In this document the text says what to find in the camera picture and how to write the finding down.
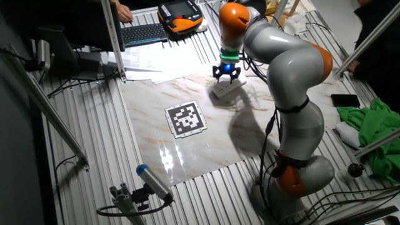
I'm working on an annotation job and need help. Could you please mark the white four-socket power strip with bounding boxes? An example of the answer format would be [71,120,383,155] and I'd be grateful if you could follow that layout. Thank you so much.
[211,77,248,99]

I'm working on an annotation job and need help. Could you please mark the black camera cable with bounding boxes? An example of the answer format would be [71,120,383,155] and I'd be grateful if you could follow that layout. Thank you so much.
[96,199,173,218]

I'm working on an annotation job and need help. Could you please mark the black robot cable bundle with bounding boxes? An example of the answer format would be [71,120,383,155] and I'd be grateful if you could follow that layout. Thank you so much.
[257,106,283,221]

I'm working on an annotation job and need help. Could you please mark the black keyboard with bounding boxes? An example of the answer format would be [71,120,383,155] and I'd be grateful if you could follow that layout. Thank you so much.
[121,22,170,48]

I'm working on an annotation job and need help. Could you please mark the green cloth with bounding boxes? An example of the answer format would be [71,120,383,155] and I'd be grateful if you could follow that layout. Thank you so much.
[336,97,400,185]

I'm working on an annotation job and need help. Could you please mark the black strap at orange joint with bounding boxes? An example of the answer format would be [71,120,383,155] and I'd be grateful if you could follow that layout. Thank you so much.
[274,151,311,172]

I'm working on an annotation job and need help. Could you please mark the person in black clothing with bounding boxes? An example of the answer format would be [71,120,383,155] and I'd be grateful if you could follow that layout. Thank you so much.
[342,0,400,114]

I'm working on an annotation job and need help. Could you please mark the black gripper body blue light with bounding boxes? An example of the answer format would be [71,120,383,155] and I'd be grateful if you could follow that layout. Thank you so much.
[218,61,238,76]

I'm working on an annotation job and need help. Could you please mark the black strap on grey link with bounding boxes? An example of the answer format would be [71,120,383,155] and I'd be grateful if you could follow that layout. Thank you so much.
[276,96,311,114]

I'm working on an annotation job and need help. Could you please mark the green flange adapter ring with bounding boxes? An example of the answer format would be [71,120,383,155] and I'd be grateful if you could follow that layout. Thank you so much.
[219,49,241,64]

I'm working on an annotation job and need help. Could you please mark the white cloth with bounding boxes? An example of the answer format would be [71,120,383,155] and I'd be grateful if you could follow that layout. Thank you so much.
[334,121,363,150]

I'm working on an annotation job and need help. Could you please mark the black ball knob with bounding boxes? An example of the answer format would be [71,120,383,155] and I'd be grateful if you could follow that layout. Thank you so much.
[346,162,366,179]

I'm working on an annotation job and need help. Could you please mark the aluminium frame post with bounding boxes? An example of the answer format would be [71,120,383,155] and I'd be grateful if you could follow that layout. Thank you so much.
[332,2,400,81]
[100,0,128,83]
[354,127,400,159]
[0,43,91,171]
[273,0,289,20]

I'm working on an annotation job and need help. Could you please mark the white printed paper sheet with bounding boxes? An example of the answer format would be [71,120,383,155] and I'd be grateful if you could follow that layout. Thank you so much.
[107,46,164,73]
[124,42,220,85]

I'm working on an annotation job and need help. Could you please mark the orange black teach pendant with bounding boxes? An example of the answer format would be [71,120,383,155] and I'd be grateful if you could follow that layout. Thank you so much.
[157,0,204,34]

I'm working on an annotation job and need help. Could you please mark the black computer monitor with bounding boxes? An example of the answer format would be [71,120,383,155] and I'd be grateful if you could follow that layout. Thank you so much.
[36,0,126,78]

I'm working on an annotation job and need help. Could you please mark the black smartphone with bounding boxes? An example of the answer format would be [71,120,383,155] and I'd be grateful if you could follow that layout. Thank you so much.
[330,93,361,109]

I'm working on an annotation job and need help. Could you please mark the black wrist cables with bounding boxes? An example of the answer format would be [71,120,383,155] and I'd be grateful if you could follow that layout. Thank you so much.
[238,51,270,84]

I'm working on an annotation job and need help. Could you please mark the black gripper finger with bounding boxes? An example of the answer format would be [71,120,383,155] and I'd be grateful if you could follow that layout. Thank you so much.
[229,66,242,85]
[212,64,224,83]

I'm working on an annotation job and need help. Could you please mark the black white fiducial marker board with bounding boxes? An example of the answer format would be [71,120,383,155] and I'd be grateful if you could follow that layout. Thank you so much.
[164,100,208,139]

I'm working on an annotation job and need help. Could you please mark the bare operator hand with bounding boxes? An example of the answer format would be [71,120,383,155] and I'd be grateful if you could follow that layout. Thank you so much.
[110,0,134,23]

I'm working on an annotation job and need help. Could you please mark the small grey camera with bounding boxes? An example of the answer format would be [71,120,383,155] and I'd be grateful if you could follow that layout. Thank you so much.
[36,38,52,72]

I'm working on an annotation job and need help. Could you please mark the aluminium camera stand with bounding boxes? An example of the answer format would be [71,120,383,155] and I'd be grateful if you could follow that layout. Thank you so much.
[109,182,148,225]

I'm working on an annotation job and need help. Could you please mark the grey camera with blue cap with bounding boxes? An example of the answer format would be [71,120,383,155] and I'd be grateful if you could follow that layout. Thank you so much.
[135,163,174,204]

